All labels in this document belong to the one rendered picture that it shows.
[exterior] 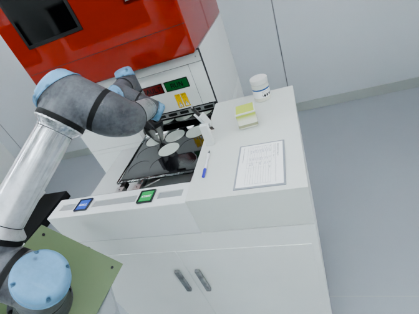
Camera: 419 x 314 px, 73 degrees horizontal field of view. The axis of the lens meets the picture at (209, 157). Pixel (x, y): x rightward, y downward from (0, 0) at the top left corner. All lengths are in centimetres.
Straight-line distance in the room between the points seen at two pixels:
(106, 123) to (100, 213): 39
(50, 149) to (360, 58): 263
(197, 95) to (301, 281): 88
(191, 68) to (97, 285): 90
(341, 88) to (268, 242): 226
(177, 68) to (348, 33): 185
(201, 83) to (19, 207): 87
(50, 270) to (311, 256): 73
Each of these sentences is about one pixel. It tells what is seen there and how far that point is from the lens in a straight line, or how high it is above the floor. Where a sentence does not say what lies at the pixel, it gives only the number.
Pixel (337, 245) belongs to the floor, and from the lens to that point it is 183.
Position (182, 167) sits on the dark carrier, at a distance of 111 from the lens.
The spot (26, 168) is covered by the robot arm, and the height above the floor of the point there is 127.
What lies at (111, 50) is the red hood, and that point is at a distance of 134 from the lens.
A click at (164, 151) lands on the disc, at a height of 90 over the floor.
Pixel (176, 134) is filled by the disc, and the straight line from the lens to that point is 135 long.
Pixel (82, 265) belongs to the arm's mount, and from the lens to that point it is 100.
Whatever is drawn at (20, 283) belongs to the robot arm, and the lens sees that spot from 74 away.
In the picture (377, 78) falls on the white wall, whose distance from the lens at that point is 306.
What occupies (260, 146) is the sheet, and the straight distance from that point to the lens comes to 94.
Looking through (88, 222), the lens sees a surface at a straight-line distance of 109.
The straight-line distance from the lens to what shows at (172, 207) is 88.
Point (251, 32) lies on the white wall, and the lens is 275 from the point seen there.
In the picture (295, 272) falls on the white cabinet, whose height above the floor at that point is 58.
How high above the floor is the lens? 150
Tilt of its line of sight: 33 degrees down
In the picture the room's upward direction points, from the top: 23 degrees counter-clockwise
